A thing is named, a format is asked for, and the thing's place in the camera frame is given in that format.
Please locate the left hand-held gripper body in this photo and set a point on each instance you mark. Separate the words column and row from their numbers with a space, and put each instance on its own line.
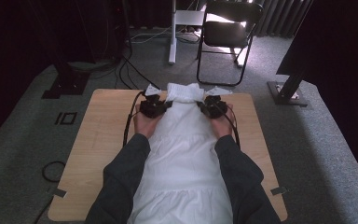
column 152, row 105

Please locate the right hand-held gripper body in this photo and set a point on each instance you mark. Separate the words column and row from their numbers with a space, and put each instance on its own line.
column 216, row 105

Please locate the white skirt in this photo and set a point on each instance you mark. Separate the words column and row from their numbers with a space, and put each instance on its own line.
column 183, row 149

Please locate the person's left hand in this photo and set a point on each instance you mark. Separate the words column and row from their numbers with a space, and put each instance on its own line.
column 144, row 124

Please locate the person's right hand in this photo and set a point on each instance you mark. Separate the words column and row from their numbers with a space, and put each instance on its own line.
column 222, row 126

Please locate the white desk leg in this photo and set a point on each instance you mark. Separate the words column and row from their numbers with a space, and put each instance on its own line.
column 172, row 37

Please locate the black folding chair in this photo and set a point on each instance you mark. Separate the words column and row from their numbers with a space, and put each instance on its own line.
column 227, row 34

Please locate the black metal stand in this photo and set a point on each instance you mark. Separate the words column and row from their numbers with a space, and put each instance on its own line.
column 66, row 84
column 287, row 91

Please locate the grey tape piece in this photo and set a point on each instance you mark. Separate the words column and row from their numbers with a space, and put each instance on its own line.
column 279, row 190
column 59, row 192

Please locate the grey curtain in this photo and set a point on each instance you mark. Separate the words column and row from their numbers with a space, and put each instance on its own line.
column 279, row 15

